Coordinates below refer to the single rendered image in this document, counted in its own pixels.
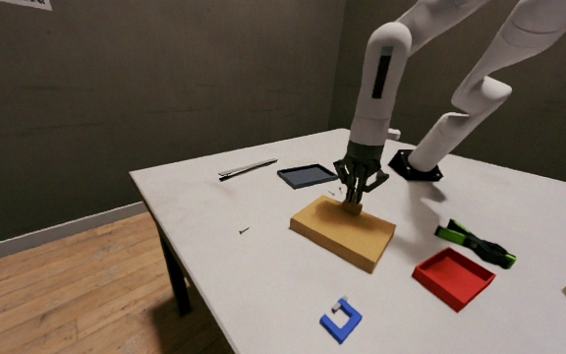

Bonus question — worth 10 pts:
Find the red shallow tray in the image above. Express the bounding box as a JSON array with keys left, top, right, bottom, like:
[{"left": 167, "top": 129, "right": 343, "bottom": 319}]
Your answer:
[{"left": 411, "top": 247, "right": 496, "bottom": 313}]

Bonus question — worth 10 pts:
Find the black spring clamp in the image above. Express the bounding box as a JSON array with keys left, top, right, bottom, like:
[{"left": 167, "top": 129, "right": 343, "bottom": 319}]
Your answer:
[{"left": 434, "top": 219, "right": 517, "bottom": 269}]

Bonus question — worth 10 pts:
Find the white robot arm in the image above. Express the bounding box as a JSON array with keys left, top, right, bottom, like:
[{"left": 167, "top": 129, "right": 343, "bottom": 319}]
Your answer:
[{"left": 349, "top": 0, "right": 566, "bottom": 172}]

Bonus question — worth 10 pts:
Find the grey flat bar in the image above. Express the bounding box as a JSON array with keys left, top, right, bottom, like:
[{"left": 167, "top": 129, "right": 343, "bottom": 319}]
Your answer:
[{"left": 218, "top": 158, "right": 278, "bottom": 182}]

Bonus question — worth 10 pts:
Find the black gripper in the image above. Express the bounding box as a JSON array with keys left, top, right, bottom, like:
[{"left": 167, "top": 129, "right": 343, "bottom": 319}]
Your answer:
[{"left": 333, "top": 140, "right": 390, "bottom": 205}]

